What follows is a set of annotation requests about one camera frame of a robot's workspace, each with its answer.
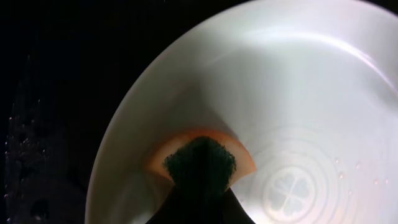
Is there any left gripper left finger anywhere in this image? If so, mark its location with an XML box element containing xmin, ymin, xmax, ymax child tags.
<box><xmin>146</xmin><ymin>187</ymin><xmax>186</xmax><ymax>224</ymax></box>

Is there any light blue plate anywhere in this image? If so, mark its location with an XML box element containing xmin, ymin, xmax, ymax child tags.
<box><xmin>85</xmin><ymin>0</ymin><xmax>397</xmax><ymax>223</ymax></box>

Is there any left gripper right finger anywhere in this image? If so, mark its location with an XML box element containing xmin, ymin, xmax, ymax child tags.
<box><xmin>222</xmin><ymin>189</ymin><xmax>254</xmax><ymax>224</ymax></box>

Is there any black round tray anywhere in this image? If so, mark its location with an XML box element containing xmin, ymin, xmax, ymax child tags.
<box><xmin>1</xmin><ymin>1</ymin><xmax>251</xmax><ymax>223</ymax></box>

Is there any yellow green sponge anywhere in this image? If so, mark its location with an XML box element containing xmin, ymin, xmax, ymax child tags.
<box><xmin>146</xmin><ymin>129</ymin><xmax>256</xmax><ymax>194</ymax></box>

